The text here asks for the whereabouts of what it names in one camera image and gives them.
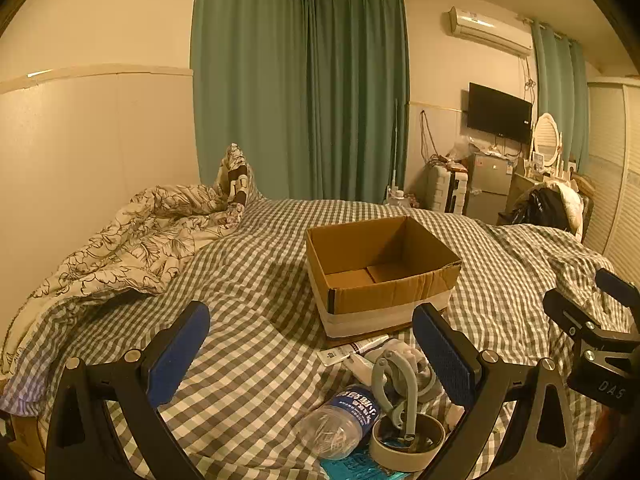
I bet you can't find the blue tissue packet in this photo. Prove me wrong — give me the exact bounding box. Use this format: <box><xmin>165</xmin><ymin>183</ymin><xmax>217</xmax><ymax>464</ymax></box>
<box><xmin>320</xmin><ymin>452</ymin><xmax>401</xmax><ymax>480</ymax></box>

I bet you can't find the white suitcase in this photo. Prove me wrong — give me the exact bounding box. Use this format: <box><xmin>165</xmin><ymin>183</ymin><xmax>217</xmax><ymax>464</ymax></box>
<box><xmin>427</xmin><ymin>162</ymin><xmax>471</xmax><ymax>216</ymax></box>

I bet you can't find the hanging cable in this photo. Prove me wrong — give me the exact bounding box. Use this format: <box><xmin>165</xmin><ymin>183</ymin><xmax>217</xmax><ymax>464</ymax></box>
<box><xmin>419</xmin><ymin>110</ymin><xmax>442</xmax><ymax>162</ymax></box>

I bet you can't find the floral duvet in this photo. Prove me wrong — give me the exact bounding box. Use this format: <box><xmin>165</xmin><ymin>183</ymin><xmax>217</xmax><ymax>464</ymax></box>
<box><xmin>0</xmin><ymin>180</ymin><xmax>251</xmax><ymax>376</ymax></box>

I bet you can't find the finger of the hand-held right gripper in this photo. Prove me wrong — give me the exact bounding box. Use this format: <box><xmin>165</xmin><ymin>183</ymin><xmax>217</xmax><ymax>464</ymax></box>
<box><xmin>542</xmin><ymin>287</ymin><xmax>601</xmax><ymax>337</ymax></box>
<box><xmin>595</xmin><ymin>268</ymin><xmax>640</xmax><ymax>333</ymax></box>

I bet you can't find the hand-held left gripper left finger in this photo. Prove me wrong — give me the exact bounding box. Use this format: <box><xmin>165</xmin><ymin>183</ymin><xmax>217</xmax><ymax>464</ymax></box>
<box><xmin>45</xmin><ymin>301</ymin><xmax>211</xmax><ymax>480</ymax></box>

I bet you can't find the wide green curtain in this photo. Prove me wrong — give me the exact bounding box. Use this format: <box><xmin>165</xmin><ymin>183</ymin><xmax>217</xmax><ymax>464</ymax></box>
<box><xmin>190</xmin><ymin>0</ymin><xmax>312</xmax><ymax>202</ymax></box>

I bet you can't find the green corner curtain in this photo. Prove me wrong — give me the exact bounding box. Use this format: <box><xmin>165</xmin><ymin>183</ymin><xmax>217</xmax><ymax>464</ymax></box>
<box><xmin>302</xmin><ymin>0</ymin><xmax>411</xmax><ymax>206</ymax></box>

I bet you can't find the green window curtain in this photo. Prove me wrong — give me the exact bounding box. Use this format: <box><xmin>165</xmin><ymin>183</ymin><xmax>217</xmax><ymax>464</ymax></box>
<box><xmin>530</xmin><ymin>20</ymin><xmax>591</xmax><ymax>176</ymax></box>

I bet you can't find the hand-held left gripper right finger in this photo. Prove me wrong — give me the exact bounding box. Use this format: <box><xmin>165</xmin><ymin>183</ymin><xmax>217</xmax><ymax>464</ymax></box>
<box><xmin>412</xmin><ymin>303</ymin><xmax>592</xmax><ymax>480</ymax></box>

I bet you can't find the white tube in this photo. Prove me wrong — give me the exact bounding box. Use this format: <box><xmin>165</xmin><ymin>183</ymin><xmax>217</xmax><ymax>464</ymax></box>
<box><xmin>340</xmin><ymin>336</ymin><xmax>396</xmax><ymax>357</ymax></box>

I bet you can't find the white wardrobe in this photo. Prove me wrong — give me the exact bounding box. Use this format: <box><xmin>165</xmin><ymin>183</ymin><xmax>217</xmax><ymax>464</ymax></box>
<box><xmin>582</xmin><ymin>77</ymin><xmax>640</xmax><ymax>266</ymax></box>

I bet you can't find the brown cardboard box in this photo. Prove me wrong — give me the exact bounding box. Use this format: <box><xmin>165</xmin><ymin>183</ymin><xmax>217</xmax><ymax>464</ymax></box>
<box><xmin>305</xmin><ymin>216</ymin><xmax>462</xmax><ymax>348</ymax></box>

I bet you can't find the white air conditioner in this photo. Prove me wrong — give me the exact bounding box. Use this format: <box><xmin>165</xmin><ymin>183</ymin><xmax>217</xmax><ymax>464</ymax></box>
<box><xmin>446</xmin><ymin>6</ymin><xmax>533</xmax><ymax>58</ymax></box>

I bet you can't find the beige dressing table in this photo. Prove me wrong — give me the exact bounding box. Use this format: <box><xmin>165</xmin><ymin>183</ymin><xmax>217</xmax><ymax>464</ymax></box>
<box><xmin>505</xmin><ymin>170</ymin><xmax>551</xmax><ymax>216</ymax></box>

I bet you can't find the patterned pillow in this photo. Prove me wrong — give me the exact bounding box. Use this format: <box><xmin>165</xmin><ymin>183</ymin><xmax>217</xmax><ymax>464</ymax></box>
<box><xmin>215</xmin><ymin>143</ymin><xmax>261</xmax><ymax>211</ymax></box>

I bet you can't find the clear water jug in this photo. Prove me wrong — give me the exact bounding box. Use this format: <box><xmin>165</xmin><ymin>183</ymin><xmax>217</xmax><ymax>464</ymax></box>
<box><xmin>385</xmin><ymin>185</ymin><xmax>416</xmax><ymax>208</ymax></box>

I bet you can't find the clear plastic bag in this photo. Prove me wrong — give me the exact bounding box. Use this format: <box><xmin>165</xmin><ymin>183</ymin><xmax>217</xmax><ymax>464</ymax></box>
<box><xmin>447</xmin><ymin>139</ymin><xmax>474</xmax><ymax>162</ymax></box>

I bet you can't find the white oval vanity mirror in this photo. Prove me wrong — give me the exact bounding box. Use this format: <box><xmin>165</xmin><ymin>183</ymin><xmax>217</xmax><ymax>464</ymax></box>
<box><xmin>531</xmin><ymin>112</ymin><xmax>562</xmax><ymax>171</ymax></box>

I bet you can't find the grey tape roll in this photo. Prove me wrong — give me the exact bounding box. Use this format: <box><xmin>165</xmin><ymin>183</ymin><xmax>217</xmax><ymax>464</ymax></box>
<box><xmin>370</xmin><ymin>412</ymin><xmax>446</xmax><ymax>473</ymax></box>

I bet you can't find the grey mini fridge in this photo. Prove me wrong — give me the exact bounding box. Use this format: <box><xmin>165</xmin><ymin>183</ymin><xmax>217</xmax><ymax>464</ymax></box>
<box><xmin>462</xmin><ymin>152</ymin><xmax>516</xmax><ymax>221</ymax></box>

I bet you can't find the clear plastic water bottle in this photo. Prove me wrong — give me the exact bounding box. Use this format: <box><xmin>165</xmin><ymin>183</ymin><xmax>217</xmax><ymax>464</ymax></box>
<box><xmin>292</xmin><ymin>384</ymin><xmax>383</xmax><ymax>461</ymax></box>

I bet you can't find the grey checked bed sheet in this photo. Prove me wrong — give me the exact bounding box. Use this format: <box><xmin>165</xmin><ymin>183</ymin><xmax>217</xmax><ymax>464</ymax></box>
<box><xmin>0</xmin><ymin>195</ymin><xmax>640</xmax><ymax>480</ymax></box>

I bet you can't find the white coat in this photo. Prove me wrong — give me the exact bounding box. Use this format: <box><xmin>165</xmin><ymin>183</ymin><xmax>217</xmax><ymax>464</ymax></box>
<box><xmin>555</xmin><ymin>182</ymin><xmax>593</xmax><ymax>242</ymax></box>

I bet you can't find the white pole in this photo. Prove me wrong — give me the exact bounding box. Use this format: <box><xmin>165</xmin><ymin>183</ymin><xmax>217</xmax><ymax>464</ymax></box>
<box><xmin>392</xmin><ymin>97</ymin><xmax>401</xmax><ymax>191</ymax></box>

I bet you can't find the black wall television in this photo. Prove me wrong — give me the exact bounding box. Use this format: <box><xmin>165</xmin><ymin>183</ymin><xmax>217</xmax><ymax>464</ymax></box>
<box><xmin>467</xmin><ymin>82</ymin><xmax>533</xmax><ymax>145</ymax></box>

